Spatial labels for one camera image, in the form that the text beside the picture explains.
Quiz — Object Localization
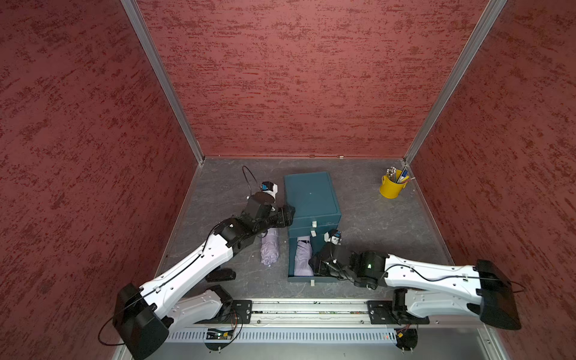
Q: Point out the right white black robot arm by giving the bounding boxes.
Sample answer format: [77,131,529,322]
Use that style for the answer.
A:
[309,243,521,331]

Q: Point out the yellow pen cup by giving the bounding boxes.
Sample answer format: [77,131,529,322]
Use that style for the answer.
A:
[379,175,408,200]

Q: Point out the left aluminium corner post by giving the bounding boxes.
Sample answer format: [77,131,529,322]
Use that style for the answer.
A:
[121,0,205,166]

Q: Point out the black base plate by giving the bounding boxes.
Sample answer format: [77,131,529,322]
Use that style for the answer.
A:
[366,300,430,326]
[210,300,253,325]

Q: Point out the teal three-drawer cabinet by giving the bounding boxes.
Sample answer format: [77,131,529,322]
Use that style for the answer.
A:
[283,172,341,284]

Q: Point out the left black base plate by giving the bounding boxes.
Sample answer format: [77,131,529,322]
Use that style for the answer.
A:
[210,300,253,325]

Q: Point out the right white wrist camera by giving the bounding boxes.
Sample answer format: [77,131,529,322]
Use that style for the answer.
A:
[323,229,342,245]

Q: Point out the lilac umbrella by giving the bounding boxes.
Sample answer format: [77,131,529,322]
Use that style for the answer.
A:
[260,228,280,266]
[294,236,314,277]

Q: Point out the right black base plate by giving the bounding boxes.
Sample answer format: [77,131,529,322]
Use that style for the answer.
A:
[366,300,430,326]

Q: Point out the pens in cup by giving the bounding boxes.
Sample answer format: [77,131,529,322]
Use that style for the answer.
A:
[384,165,413,185]

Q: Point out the aluminium front rail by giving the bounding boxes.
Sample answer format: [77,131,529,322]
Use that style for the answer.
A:
[188,296,494,329]

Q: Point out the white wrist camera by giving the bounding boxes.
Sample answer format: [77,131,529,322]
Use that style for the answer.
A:
[323,229,342,245]
[260,181,278,200]

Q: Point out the aluminium corner post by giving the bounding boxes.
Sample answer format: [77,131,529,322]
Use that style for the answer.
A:
[403,0,507,166]
[121,0,205,166]

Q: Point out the right aluminium corner post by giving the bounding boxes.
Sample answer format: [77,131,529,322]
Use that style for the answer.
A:
[403,0,507,166]

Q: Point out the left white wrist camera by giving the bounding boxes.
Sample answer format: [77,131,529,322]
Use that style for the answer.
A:
[260,181,278,200]

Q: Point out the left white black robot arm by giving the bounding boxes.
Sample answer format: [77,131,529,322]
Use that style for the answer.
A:
[111,190,296,359]

